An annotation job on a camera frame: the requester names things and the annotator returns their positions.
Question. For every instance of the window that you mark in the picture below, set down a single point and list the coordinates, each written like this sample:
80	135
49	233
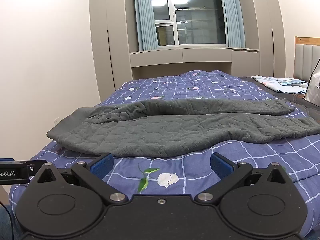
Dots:
197	25

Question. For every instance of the person's blue jeans leg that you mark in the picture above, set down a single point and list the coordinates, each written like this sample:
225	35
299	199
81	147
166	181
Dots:
4	225

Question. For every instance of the light blue curtain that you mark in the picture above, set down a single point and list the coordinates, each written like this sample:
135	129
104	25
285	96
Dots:
232	17
145	17

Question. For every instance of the grey padded headboard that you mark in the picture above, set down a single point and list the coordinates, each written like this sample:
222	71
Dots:
306	60

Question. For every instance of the beige window cabinet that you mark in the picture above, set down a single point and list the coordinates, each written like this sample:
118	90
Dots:
175	57

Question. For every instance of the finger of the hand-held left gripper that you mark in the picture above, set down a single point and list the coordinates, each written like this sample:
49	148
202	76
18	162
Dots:
33	167

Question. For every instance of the white wall outlet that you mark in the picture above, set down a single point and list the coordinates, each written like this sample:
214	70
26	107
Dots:
56	121

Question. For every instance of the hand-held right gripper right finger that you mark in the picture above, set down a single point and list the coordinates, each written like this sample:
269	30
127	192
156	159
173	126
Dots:
220	167

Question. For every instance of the blue floral checked blanket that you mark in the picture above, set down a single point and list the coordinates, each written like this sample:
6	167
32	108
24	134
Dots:
262	160

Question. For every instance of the grey fleece pants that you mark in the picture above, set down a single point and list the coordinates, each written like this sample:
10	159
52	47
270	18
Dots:
150	130

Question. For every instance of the light blue clothes pile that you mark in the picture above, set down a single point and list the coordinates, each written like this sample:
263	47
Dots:
275	83

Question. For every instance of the beige wardrobe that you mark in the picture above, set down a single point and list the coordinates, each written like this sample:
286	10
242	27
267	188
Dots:
100	42
267	30

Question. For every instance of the white bag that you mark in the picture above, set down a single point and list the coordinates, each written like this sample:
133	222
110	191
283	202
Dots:
313	90

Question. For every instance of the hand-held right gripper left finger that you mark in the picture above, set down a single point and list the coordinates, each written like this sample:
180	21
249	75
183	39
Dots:
103	167

